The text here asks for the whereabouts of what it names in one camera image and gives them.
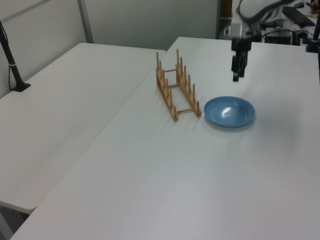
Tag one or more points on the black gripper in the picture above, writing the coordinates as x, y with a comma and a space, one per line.
241, 44

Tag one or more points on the brown cardboard panel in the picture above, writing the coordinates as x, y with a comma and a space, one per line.
225, 8

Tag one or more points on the dark computer mouse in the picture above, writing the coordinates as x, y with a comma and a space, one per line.
298, 4

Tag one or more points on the black electronics box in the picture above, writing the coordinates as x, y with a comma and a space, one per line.
278, 37

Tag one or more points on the blue round plate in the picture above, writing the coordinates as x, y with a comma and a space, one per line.
228, 112

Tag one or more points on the dark desktop device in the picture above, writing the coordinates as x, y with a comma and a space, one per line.
257, 35

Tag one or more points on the black clamped camera stand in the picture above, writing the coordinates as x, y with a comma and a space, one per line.
315, 37

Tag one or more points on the black monitor stand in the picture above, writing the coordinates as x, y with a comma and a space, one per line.
272, 24

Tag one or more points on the black keyboard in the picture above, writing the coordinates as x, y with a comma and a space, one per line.
298, 15

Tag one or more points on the black camera stand with base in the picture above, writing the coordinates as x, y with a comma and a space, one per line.
11, 67

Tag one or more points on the wooden plate rack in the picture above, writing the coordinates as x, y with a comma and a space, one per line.
172, 105

